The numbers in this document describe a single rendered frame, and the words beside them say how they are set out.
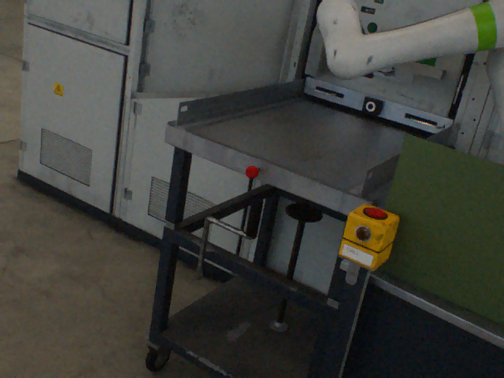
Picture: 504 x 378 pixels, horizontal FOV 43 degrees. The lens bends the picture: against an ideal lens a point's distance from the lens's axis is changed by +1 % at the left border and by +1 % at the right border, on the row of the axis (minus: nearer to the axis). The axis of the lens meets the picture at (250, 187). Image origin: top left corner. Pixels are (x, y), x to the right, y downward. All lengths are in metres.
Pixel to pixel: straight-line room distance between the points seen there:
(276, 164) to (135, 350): 0.95
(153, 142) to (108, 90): 0.32
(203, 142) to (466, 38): 0.71
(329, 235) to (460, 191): 1.12
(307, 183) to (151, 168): 1.30
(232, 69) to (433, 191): 1.07
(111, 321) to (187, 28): 1.06
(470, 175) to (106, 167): 1.96
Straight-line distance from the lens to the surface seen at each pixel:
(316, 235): 2.37
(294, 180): 1.55
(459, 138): 2.10
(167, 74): 2.04
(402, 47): 1.64
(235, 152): 1.63
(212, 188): 2.55
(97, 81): 2.87
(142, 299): 2.50
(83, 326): 2.34
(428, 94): 2.15
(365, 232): 1.23
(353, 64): 1.62
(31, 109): 3.24
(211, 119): 1.84
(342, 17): 1.67
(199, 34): 2.06
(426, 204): 1.31
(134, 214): 2.87
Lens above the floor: 1.37
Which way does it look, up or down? 22 degrees down
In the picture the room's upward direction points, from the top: 11 degrees clockwise
